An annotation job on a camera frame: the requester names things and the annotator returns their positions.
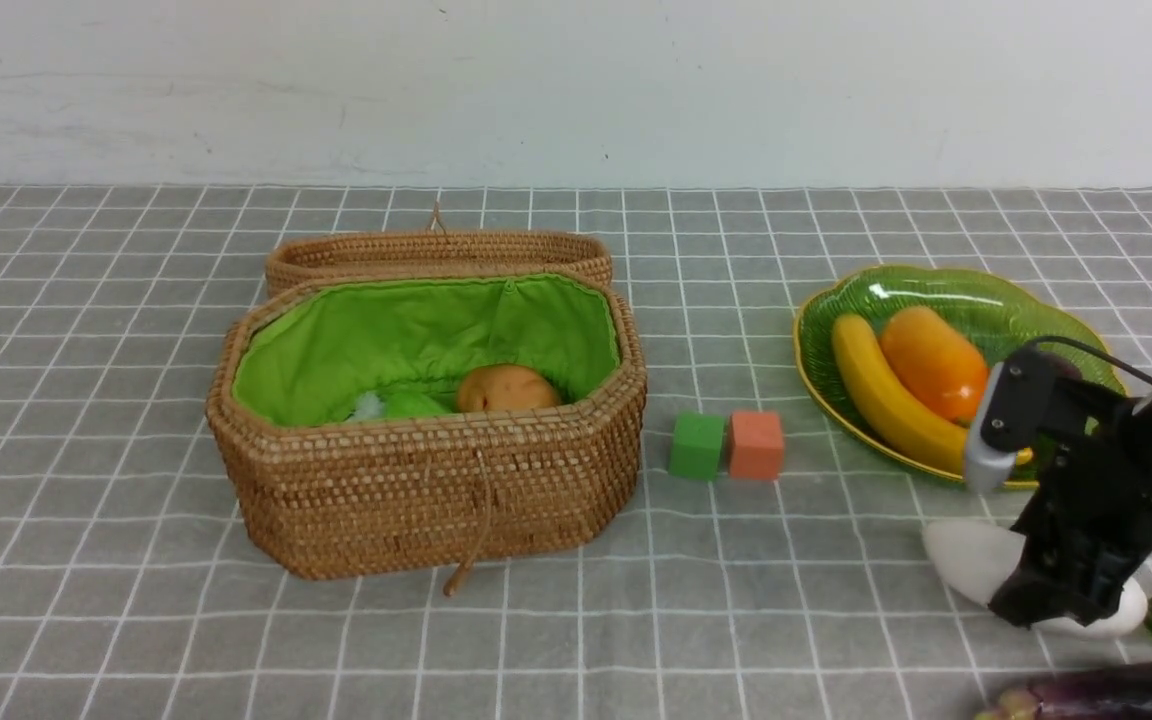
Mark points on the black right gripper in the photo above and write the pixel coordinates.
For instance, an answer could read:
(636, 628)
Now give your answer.
(1088, 529)

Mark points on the white radish with leaves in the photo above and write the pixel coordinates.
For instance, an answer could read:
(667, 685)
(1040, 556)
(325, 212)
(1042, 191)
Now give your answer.
(975, 558)

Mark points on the purple eggplant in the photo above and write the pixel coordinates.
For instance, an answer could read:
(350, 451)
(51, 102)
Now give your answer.
(1116, 692)

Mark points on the orange mango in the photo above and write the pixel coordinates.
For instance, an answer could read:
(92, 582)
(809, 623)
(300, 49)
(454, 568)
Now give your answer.
(935, 362)

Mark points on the yellow banana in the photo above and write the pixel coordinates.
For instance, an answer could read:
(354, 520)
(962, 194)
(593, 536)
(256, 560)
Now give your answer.
(897, 417)

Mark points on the brown potato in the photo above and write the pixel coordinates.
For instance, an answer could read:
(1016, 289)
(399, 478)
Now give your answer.
(505, 387)

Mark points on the green chayote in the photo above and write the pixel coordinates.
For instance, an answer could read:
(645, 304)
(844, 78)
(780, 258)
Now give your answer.
(409, 403)

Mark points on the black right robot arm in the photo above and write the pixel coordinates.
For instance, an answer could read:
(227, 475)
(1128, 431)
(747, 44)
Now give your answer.
(1088, 526)

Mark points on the green glass leaf plate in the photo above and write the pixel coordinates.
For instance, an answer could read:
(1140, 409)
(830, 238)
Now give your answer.
(993, 313)

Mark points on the orange cube block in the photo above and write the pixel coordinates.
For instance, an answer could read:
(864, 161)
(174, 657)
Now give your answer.
(757, 445)

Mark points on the green cube block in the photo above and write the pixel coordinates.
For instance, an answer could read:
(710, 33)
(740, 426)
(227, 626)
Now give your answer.
(697, 446)

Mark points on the woven rattan basket green lining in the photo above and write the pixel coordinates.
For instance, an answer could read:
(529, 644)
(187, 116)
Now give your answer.
(330, 489)

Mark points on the woven rattan basket lid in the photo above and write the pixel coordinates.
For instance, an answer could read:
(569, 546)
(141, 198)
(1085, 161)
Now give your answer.
(432, 248)

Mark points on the grey checkered tablecloth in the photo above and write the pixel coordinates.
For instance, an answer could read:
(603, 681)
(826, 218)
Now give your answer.
(129, 589)

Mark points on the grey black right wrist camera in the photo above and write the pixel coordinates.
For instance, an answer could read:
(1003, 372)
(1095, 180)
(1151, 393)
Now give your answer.
(1034, 394)

